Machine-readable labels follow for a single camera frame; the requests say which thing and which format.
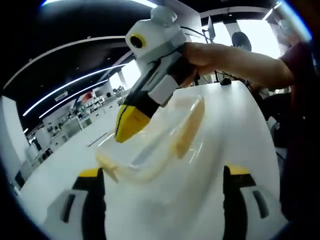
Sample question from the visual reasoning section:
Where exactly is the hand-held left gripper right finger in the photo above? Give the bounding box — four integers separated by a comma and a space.
222, 164, 285, 240

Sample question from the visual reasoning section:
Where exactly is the row of white office desks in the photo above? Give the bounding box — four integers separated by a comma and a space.
14, 109, 121, 191

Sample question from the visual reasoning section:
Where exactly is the person's right hand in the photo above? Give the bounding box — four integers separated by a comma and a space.
179, 41, 226, 88

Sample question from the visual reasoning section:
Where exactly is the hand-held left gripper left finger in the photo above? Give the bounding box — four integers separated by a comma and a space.
42, 167, 108, 240

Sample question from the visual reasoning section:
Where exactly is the long ceiling light strip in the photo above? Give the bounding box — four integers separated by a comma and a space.
38, 79, 111, 120
22, 63, 129, 117

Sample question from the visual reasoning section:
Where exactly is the small dark monitor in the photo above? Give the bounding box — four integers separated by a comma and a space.
207, 15, 217, 42

